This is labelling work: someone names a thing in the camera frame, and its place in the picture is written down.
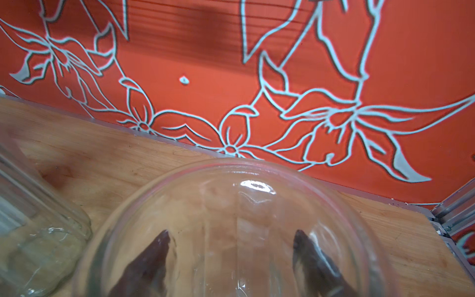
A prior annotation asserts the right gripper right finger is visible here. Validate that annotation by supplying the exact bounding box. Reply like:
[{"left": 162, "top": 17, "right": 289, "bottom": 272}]
[{"left": 293, "top": 230, "right": 358, "bottom": 297}]

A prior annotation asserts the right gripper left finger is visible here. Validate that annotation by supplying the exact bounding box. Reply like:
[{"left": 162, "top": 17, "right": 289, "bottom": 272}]
[{"left": 108, "top": 230, "right": 171, "bottom": 297}]

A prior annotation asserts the clear glass vase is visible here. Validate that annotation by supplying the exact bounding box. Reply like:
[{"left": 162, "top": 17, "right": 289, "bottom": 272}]
[
  {"left": 72, "top": 158, "right": 400, "bottom": 297},
  {"left": 1, "top": 141, "right": 92, "bottom": 297}
]

